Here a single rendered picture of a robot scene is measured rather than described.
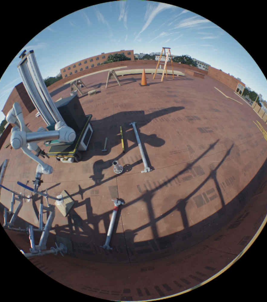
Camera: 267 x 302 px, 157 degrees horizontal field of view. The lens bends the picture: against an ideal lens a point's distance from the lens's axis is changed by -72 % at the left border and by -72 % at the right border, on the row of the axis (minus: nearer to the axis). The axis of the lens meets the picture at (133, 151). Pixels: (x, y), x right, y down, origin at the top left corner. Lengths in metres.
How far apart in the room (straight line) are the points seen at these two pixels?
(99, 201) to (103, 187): 0.20
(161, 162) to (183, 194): 0.55
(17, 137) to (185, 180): 1.90
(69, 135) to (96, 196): 0.83
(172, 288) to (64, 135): 1.64
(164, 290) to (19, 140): 1.54
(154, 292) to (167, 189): 1.17
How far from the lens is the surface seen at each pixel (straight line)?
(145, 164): 1.34
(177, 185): 1.37
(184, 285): 0.96
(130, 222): 1.26
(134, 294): 0.97
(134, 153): 1.48
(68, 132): 1.11
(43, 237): 1.51
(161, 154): 1.51
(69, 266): 1.48
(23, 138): 1.03
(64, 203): 1.64
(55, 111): 1.44
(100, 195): 1.35
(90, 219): 1.40
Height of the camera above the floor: 1.24
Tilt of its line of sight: 55 degrees down
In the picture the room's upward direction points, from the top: 6 degrees counter-clockwise
